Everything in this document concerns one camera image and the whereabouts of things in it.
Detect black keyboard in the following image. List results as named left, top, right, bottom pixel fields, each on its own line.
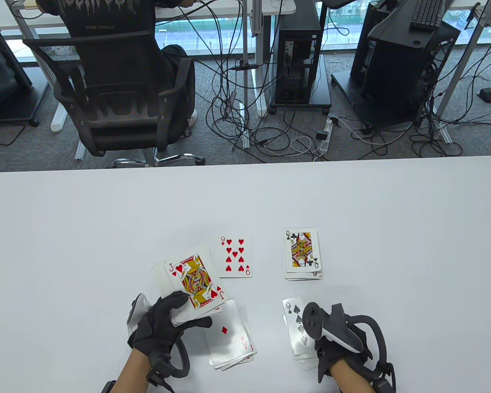
left=410, top=0, right=455, bottom=32

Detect person's left hand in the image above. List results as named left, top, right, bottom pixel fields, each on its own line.
left=128, top=291, right=213, bottom=361

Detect large black computer case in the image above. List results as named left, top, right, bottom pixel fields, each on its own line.
left=359, top=18, right=462, bottom=125

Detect black equipment cart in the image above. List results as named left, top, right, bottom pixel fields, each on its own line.
left=0, top=24, right=41, bottom=128

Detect person's right forearm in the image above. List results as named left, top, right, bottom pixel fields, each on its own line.
left=329, top=362, right=375, bottom=393

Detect white power strip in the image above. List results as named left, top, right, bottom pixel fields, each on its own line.
left=319, top=116, right=341, bottom=155

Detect white cable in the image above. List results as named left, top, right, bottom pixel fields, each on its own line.
left=290, top=136, right=324, bottom=156

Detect black wheeled computer stand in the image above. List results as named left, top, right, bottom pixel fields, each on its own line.
left=269, top=53, right=333, bottom=115

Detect black glove sensor module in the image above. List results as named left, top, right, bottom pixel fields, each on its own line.
left=147, top=355, right=173, bottom=387

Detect clubs face playing card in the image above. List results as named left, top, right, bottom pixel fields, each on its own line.
left=284, top=228, right=322, bottom=274

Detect person's right hand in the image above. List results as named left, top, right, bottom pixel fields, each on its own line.
left=314, top=337, right=373, bottom=384

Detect red diamonds playing card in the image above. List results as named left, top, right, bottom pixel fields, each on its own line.
left=209, top=356, right=255, bottom=371

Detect black computer tower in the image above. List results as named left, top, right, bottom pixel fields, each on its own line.
left=350, top=0, right=397, bottom=86
left=275, top=0, right=324, bottom=105

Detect black mesh office chair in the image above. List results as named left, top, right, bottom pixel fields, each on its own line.
left=23, top=31, right=207, bottom=168

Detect deck of playing cards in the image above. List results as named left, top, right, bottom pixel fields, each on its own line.
left=149, top=246, right=225, bottom=327

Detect person's left forearm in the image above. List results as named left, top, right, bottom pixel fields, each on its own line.
left=115, top=350, right=156, bottom=393

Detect red hearts playing card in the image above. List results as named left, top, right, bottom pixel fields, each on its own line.
left=219, top=234, right=253, bottom=278

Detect single red diamond playing card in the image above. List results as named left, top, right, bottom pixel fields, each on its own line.
left=205, top=300, right=257, bottom=367

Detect tangle of black cables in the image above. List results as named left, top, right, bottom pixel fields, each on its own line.
left=205, top=0, right=324, bottom=158
left=339, top=92, right=491, bottom=158

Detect aluminium frame leg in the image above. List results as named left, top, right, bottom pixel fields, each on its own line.
left=6, top=0, right=88, bottom=161
left=433, top=2, right=491, bottom=145

